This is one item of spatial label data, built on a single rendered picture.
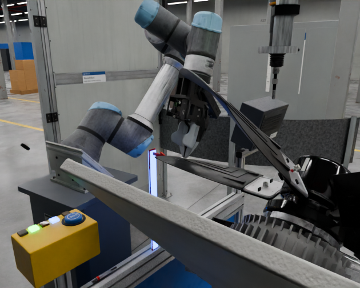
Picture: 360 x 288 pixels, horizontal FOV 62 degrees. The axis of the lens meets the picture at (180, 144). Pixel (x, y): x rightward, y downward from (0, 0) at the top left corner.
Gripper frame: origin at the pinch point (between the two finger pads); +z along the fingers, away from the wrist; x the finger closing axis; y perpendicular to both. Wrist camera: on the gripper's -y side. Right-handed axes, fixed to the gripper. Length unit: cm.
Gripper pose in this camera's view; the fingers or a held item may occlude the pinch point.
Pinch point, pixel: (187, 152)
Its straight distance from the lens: 79.2
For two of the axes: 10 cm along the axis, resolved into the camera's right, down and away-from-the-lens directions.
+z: -1.9, 9.8, 0.6
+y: -6.3, -0.8, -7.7
